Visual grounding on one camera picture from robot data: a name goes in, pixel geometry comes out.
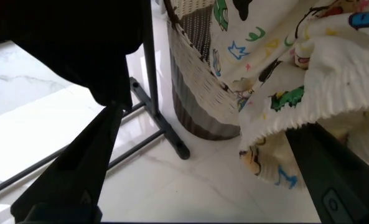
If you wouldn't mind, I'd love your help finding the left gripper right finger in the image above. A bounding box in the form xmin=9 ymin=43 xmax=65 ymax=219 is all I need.
xmin=284 ymin=123 xmax=369 ymax=223

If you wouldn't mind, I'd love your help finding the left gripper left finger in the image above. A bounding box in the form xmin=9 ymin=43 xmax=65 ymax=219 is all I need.
xmin=10 ymin=104 xmax=124 ymax=223

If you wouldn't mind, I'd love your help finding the black garment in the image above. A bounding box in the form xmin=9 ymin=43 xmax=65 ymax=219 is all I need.
xmin=0 ymin=0 xmax=145 ymax=110

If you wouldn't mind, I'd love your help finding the black clothes rack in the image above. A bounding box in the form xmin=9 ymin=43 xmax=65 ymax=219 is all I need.
xmin=0 ymin=0 xmax=191 ymax=200

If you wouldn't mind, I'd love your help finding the white laundry basket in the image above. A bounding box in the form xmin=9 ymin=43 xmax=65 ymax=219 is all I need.
xmin=162 ymin=0 xmax=245 ymax=141

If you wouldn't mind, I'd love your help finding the cream printed garment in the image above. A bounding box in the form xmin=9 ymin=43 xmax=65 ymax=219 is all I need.
xmin=208 ymin=0 xmax=369 ymax=191

